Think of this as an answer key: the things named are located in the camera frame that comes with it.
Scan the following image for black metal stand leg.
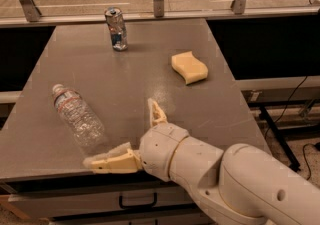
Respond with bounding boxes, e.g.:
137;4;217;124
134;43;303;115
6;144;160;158
259;106;300;172

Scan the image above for horizontal metal railing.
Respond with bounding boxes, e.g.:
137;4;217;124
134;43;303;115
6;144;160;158
0;6;320;28

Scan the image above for yellow sponge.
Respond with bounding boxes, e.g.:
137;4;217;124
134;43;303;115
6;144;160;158
171;51;208;85

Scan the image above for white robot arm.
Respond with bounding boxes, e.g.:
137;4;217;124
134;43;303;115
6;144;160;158
84;99;320;225

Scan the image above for grey drawer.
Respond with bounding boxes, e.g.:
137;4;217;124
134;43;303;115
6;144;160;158
49;204;216;225
9;183;192;218

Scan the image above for black drawer handle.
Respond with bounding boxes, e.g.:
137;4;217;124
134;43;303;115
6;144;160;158
118;193;158;210

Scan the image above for grey upper drawer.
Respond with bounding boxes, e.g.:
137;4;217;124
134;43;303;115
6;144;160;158
9;183;192;218

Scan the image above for grey lower drawer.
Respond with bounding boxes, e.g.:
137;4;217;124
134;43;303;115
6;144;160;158
49;204;216;225

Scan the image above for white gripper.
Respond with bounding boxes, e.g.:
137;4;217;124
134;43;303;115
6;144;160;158
83;98;189;182

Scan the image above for silver energy drink can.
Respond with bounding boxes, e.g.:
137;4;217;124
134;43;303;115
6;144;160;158
105;7;128;51

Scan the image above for clear plastic water bottle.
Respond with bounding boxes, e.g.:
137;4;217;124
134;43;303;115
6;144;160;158
52;84;104;148

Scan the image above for black floor cable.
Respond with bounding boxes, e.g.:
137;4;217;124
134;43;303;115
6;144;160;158
263;76;320;183

